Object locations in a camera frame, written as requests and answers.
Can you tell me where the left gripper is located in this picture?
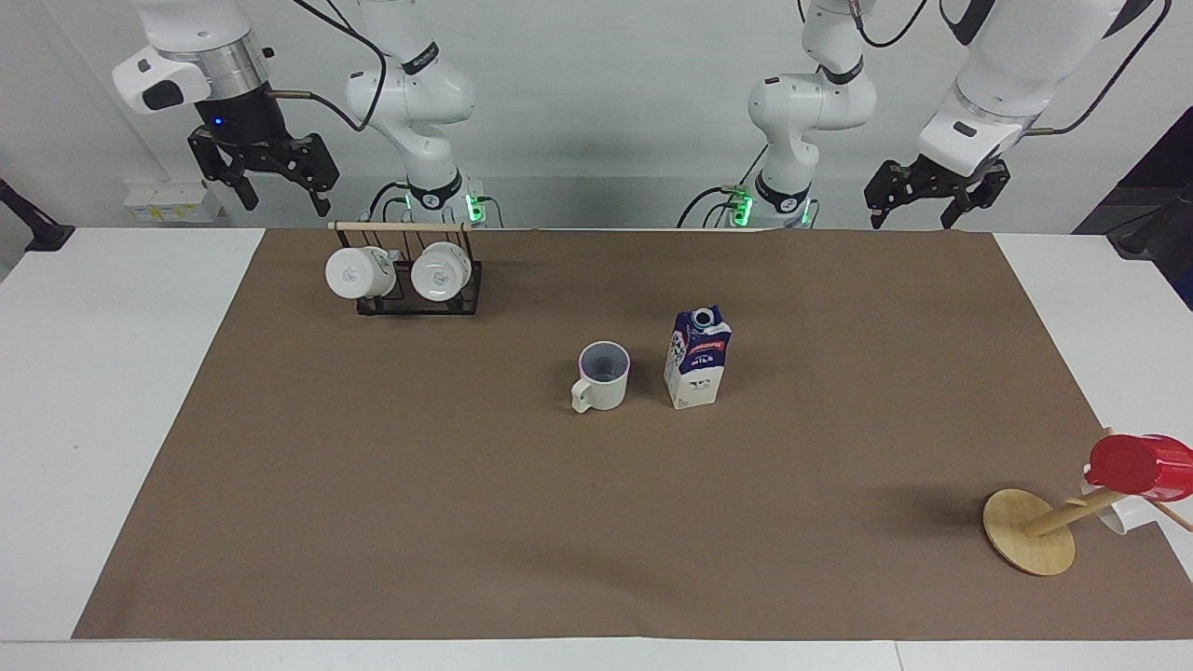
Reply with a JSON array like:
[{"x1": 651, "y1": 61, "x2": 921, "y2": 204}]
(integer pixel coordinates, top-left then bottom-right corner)
[{"x1": 864, "y1": 153, "x2": 1012, "y2": 231}]

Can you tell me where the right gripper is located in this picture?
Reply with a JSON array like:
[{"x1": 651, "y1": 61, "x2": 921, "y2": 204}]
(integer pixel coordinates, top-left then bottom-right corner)
[{"x1": 187, "y1": 81, "x2": 340, "y2": 218}]

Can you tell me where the white cup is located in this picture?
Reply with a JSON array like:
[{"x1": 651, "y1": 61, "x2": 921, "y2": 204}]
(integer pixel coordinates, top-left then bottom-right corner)
[
  {"x1": 1079, "y1": 473, "x2": 1159, "y2": 538},
  {"x1": 410, "y1": 241, "x2": 473, "y2": 303},
  {"x1": 324, "y1": 245, "x2": 400, "y2": 301}
]

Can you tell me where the blue and white milk carton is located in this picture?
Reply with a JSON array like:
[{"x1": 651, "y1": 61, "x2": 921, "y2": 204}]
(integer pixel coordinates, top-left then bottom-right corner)
[{"x1": 663, "y1": 304, "x2": 734, "y2": 411}]

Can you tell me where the red cup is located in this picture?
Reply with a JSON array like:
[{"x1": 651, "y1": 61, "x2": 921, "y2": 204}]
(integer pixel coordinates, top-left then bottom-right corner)
[{"x1": 1085, "y1": 433, "x2": 1193, "y2": 502}]

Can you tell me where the wooden cup tree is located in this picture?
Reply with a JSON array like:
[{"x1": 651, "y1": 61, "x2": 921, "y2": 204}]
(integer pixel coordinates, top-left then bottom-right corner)
[{"x1": 982, "y1": 427, "x2": 1193, "y2": 577}]

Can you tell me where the black stand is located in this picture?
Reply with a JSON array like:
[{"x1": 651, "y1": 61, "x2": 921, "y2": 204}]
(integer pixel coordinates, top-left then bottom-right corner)
[
  {"x1": 0, "y1": 177, "x2": 76, "y2": 253},
  {"x1": 1072, "y1": 106, "x2": 1193, "y2": 310}
]

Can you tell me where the black cable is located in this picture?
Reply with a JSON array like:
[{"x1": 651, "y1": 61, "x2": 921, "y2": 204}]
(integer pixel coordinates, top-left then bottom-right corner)
[
  {"x1": 797, "y1": 0, "x2": 933, "y2": 49},
  {"x1": 1023, "y1": 0, "x2": 1173, "y2": 138},
  {"x1": 367, "y1": 179, "x2": 413, "y2": 226},
  {"x1": 676, "y1": 185, "x2": 748, "y2": 230},
  {"x1": 268, "y1": 0, "x2": 388, "y2": 132}
]

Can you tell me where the black wire cup rack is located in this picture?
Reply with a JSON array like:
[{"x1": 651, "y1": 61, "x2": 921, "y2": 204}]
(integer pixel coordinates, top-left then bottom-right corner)
[{"x1": 327, "y1": 220, "x2": 486, "y2": 317}]

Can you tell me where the grey mug with handle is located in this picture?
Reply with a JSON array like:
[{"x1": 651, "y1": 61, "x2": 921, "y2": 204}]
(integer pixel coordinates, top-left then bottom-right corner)
[{"x1": 570, "y1": 340, "x2": 632, "y2": 415}]

